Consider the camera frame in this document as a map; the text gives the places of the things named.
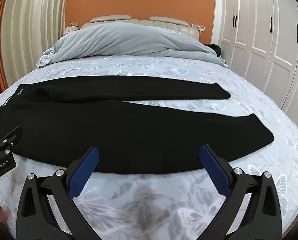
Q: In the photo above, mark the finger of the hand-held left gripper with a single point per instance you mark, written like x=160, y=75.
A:
x=10, y=140

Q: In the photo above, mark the beige padded headboard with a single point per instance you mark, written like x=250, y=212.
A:
x=164, y=25

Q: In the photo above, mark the bed with butterfly-print sheet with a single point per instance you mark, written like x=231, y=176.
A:
x=214, y=80

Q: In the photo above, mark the white wardrobe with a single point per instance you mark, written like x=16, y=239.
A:
x=263, y=42

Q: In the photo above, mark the bedside clutter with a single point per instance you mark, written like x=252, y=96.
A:
x=68, y=30

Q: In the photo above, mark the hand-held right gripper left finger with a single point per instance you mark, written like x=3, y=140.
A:
x=85, y=170

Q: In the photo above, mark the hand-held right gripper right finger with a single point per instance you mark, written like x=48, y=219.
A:
x=214, y=170

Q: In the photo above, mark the grey duvet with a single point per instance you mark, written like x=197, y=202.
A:
x=129, y=40

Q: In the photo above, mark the white wall socket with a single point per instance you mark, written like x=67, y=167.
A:
x=198, y=26

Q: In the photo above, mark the black pants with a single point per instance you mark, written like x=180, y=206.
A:
x=129, y=127

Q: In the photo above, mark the dark cloth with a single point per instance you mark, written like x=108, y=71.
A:
x=214, y=48

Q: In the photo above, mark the beige curtain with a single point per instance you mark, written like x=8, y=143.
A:
x=31, y=30

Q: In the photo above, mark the white wall switch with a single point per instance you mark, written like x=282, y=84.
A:
x=74, y=24

